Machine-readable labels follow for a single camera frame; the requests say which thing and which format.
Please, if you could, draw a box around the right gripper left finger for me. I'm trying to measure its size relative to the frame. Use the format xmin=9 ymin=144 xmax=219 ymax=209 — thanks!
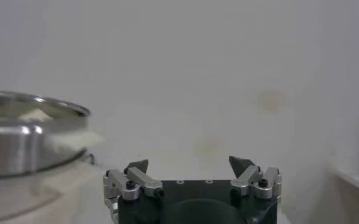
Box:
xmin=102 ymin=158 xmax=164 ymax=201

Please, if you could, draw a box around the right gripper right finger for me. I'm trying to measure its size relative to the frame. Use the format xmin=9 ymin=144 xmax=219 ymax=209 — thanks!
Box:
xmin=229 ymin=155 xmax=283 ymax=200

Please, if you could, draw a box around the white steamed baozi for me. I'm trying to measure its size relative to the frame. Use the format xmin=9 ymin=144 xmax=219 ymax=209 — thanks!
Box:
xmin=19 ymin=108 xmax=54 ymax=122

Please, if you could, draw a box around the perforated steel steamer basket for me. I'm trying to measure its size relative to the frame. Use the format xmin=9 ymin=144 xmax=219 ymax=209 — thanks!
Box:
xmin=0 ymin=88 xmax=105 ymax=180

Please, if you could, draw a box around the white side desk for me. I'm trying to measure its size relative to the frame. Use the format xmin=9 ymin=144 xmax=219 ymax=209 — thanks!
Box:
xmin=328 ymin=167 xmax=359 ymax=224

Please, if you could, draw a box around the cream electric cooking pot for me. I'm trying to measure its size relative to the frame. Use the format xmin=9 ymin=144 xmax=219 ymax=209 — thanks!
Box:
xmin=0 ymin=158 xmax=107 ymax=224

